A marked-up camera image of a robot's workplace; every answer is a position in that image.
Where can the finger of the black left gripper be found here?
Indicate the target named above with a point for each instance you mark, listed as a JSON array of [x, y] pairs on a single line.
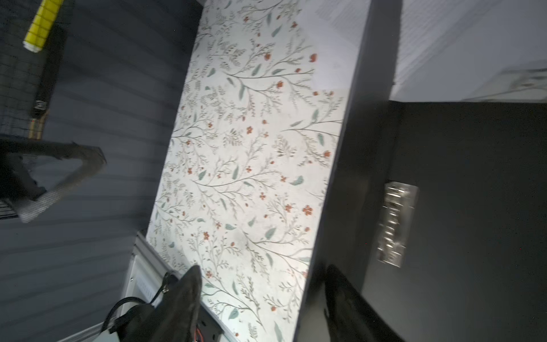
[[21, 196]]

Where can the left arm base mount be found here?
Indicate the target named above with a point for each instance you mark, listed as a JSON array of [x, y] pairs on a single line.
[[129, 312]]

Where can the metal folder clip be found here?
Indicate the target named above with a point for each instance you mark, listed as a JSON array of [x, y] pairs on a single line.
[[396, 217]]

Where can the black file folder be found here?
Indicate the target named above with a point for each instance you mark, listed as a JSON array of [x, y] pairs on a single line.
[[474, 267]]

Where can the black wire mesh basket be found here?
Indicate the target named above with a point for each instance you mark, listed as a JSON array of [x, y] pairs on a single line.
[[28, 79]]

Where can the yellow marker pen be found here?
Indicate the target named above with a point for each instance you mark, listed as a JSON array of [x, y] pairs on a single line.
[[40, 28]]

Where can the printed paper sheet back right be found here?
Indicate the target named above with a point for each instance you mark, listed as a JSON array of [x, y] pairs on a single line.
[[453, 50]]

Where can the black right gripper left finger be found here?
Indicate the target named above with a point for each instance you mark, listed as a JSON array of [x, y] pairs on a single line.
[[175, 318]]

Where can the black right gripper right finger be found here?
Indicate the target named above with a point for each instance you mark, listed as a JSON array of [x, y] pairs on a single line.
[[349, 317]]

